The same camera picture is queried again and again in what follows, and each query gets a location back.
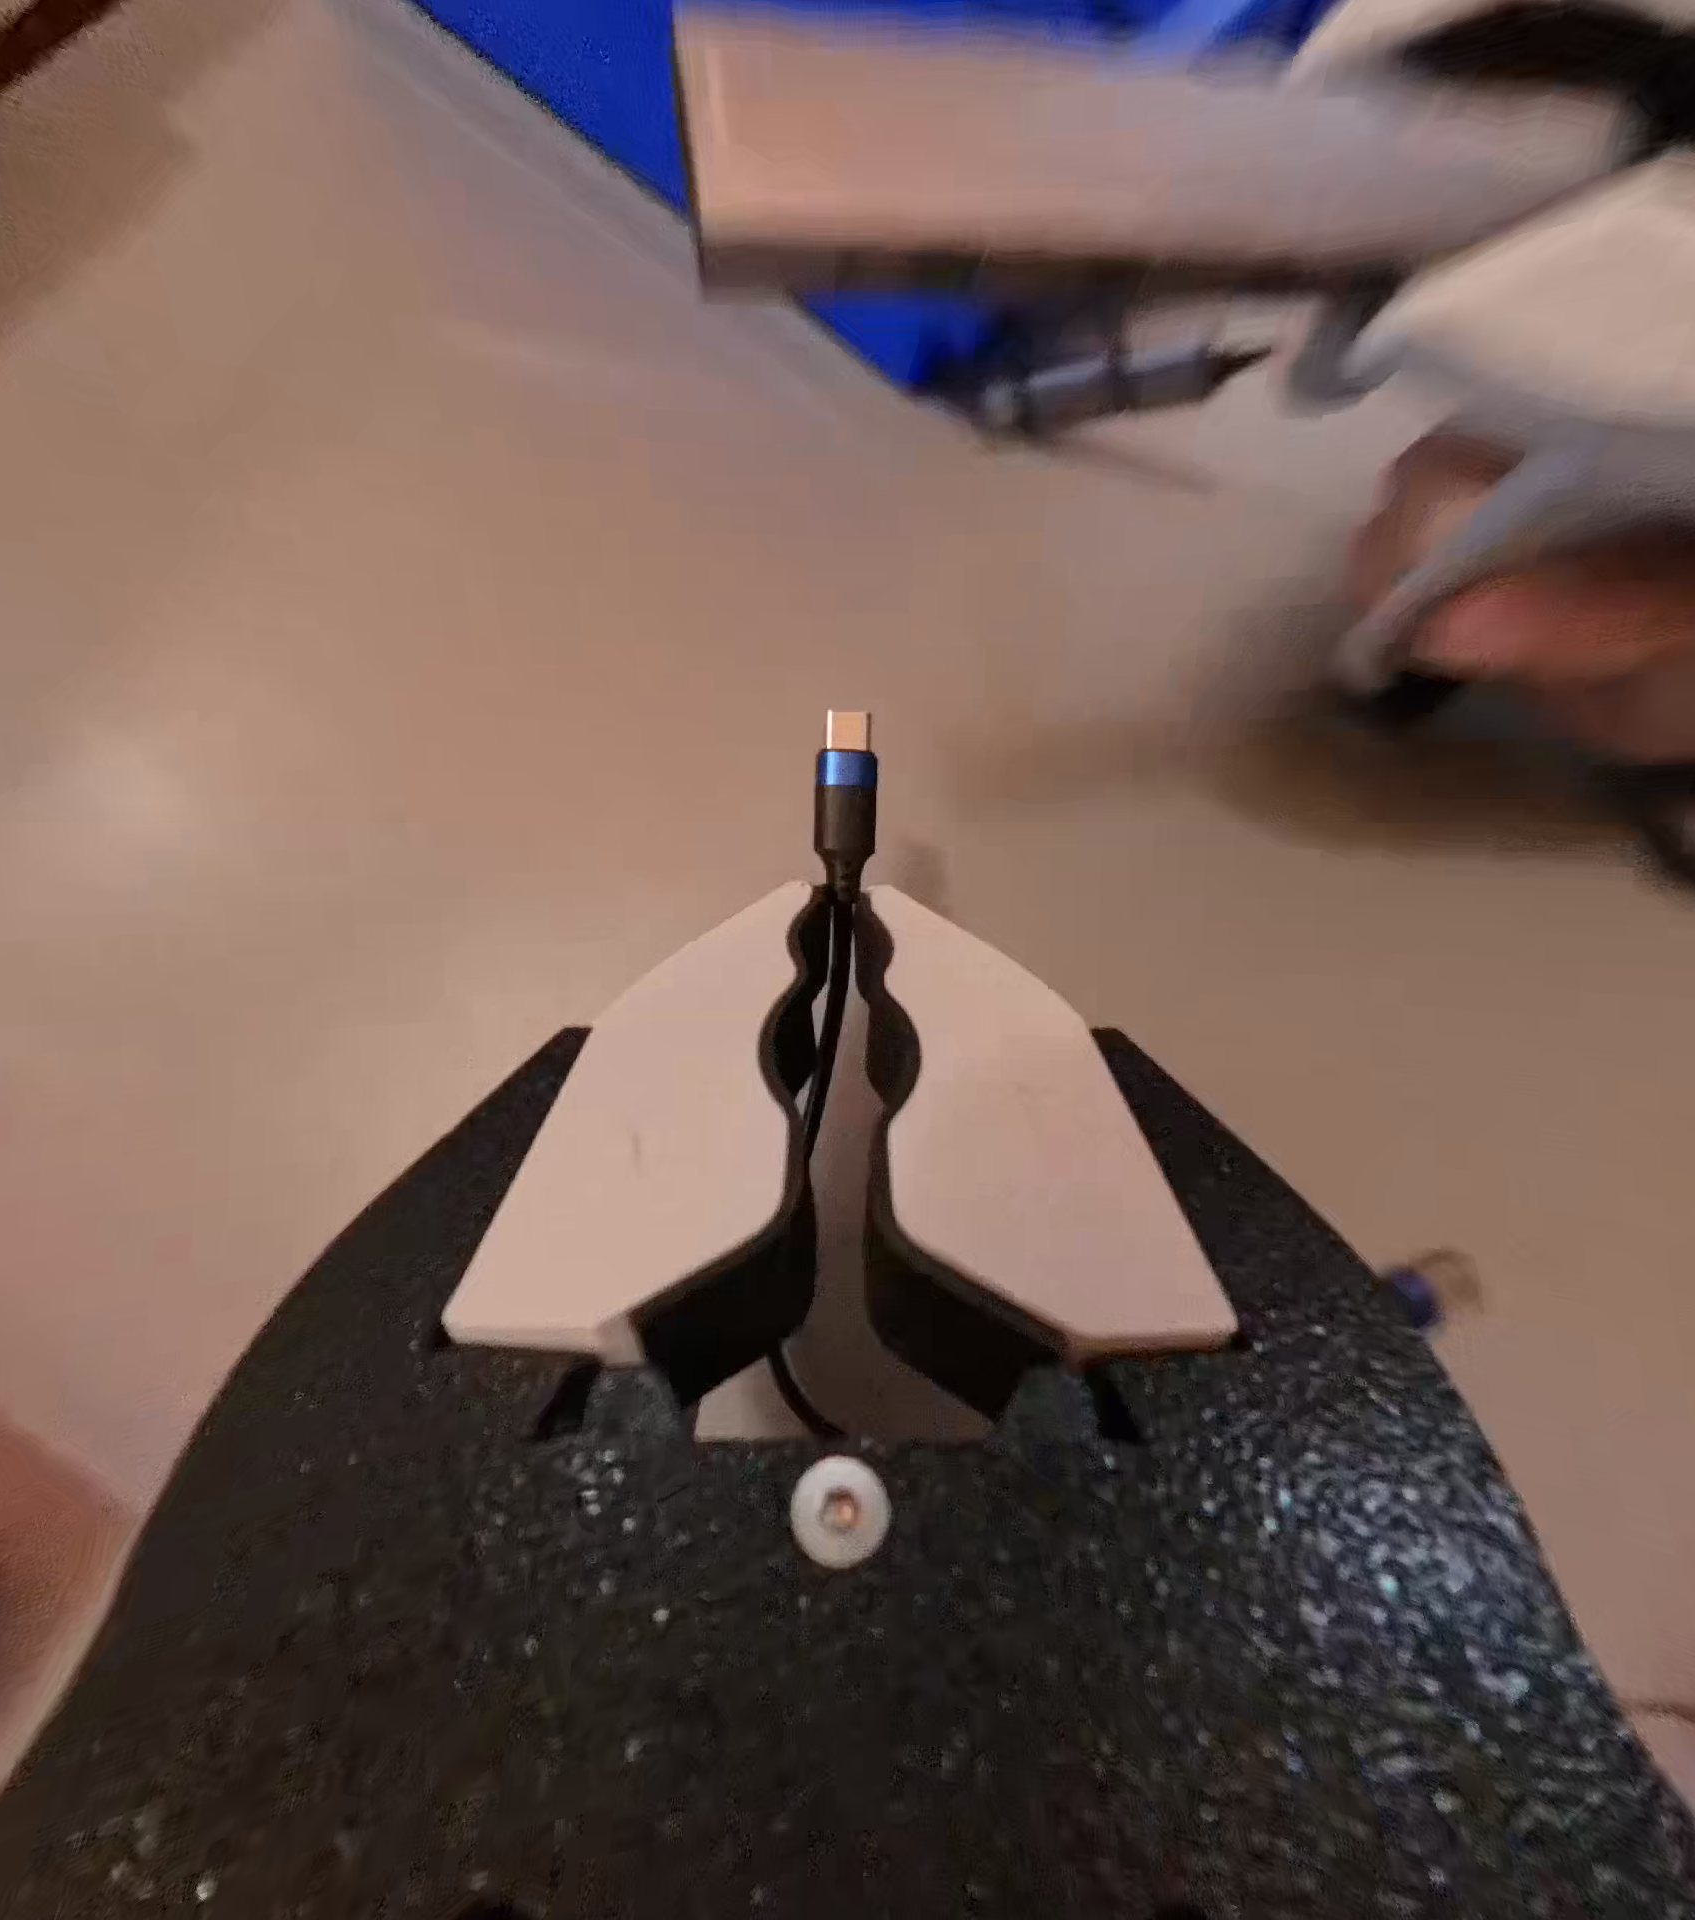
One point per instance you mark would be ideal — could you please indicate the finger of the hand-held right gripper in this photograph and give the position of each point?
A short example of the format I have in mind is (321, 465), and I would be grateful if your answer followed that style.
(1349, 37)
(1613, 361)

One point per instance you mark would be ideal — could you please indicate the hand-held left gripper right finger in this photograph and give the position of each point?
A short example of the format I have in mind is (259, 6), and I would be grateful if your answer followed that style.
(1057, 1186)

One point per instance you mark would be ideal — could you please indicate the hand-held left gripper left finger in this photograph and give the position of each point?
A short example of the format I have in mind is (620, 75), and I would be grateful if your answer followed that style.
(638, 1186)

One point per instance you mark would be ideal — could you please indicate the grey USB hub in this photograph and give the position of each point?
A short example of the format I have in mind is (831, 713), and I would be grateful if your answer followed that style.
(1014, 151)

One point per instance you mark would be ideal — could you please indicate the blue plastic bin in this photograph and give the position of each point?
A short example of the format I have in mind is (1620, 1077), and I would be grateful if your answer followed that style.
(563, 76)

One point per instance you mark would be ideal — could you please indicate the grey desk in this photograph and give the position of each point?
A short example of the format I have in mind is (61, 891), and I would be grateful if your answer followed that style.
(261, 678)

